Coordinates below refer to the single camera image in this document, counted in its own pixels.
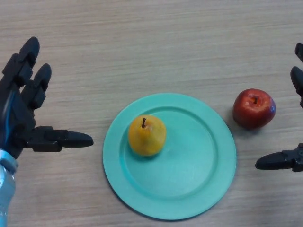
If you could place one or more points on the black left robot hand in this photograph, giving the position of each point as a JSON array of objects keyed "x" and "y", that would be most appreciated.
[{"x": 16, "y": 113}]

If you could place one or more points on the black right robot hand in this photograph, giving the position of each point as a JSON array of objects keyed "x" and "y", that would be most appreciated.
[{"x": 274, "y": 161}]

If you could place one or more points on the yellow pear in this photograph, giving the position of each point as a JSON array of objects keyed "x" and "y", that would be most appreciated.
[{"x": 146, "y": 138}]

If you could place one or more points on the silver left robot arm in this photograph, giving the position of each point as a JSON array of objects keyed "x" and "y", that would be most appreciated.
[{"x": 6, "y": 184}]

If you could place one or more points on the green round plate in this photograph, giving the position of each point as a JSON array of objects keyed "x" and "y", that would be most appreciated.
[{"x": 184, "y": 165}]

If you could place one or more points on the red apple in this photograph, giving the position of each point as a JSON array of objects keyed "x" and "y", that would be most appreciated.
[{"x": 253, "y": 111}]

